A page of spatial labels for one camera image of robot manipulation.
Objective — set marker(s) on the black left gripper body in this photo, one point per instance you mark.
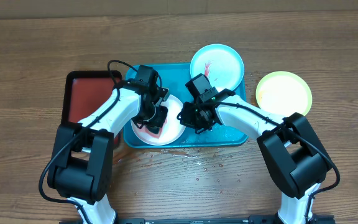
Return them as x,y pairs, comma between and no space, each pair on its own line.
155,117

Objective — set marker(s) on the light blue plate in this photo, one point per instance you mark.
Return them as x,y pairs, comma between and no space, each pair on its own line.
221,64

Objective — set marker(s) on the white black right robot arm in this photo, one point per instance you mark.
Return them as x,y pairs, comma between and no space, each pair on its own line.
294,156

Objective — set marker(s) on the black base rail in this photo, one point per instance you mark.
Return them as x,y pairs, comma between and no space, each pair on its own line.
253,219

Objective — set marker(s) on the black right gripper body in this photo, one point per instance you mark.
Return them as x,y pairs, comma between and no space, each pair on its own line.
194,120

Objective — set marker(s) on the red green sponge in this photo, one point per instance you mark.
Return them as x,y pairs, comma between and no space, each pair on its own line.
157,129

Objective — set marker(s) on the black red sponge tray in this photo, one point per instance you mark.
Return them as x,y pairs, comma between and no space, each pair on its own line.
85,92

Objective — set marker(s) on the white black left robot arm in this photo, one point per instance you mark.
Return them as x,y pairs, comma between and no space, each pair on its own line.
79,171

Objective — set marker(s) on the yellow plate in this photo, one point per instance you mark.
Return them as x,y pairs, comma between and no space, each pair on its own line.
284,93

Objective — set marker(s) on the white plate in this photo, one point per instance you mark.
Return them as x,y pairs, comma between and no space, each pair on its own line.
171,129

